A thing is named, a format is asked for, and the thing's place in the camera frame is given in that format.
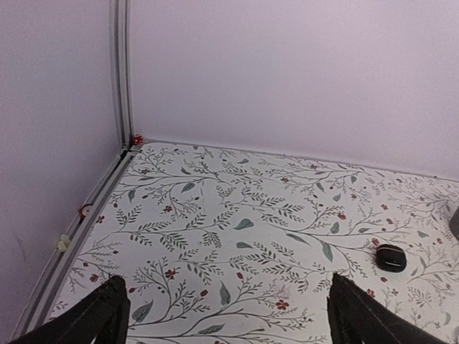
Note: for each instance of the left aluminium frame post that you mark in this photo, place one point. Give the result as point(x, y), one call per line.
point(119, 18)

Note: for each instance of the dark grey mug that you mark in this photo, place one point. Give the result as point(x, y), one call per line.
point(454, 224)

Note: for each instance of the floral patterned table mat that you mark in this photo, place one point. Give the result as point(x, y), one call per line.
point(227, 246)

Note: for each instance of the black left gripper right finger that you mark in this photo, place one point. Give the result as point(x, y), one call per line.
point(356, 317)

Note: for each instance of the black earbud charging case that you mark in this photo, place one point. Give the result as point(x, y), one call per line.
point(390, 258)

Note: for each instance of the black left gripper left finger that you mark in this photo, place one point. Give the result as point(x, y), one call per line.
point(100, 317)

